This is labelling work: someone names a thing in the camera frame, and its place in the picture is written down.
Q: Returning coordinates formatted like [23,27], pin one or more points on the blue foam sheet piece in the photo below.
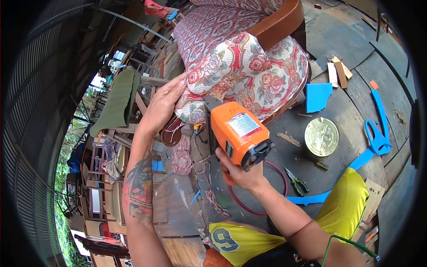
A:
[317,96]

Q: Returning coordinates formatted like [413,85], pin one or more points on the person's body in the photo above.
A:
[277,258]

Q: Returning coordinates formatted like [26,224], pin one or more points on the orange pneumatic staple gun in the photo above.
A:
[240,133]

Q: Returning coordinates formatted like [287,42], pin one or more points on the blue scissors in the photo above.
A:
[380,133]

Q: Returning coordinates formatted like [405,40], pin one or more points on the person's left fingers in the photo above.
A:
[173,80]

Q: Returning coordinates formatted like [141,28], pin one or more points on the wood chip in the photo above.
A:
[288,139]

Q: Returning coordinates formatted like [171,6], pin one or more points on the pale wooden block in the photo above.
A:
[332,75]

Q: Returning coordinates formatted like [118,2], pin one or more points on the plywood board with holes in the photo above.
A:
[373,197]

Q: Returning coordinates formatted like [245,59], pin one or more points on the red cloth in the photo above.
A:
[155,9]

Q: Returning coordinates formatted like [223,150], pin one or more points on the long blue foam strip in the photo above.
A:
[360,160]

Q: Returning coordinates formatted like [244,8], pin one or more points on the person's right thumb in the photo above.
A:
[222,156]

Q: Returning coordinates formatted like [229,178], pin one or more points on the floral upholstered armchair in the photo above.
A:
[240,66]

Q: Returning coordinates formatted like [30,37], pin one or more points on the red car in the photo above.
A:
[110,233]

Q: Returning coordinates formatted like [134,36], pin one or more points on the person's legs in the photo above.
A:
[343,200]

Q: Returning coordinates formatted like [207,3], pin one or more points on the person's left hand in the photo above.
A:
[160,108]

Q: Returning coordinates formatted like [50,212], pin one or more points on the light wooden slat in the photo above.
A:
[347,70]

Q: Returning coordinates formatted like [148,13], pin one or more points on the green cushion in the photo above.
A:
[116,100]

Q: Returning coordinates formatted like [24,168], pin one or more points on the wooden chair frames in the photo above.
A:
[100,187]

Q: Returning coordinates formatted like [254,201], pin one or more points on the brown wooden block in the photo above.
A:
[342,76]

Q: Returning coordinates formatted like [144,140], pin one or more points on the gold tin can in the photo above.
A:
[322,136]

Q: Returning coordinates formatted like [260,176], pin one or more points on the orange scrap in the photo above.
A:
[374,84]

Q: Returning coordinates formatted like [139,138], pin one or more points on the person's left thumb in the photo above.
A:
[180,88]

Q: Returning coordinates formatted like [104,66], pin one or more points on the person's right hand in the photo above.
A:
[242,177]

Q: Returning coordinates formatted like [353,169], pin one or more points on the floral fabric bundle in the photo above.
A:
[181,160]

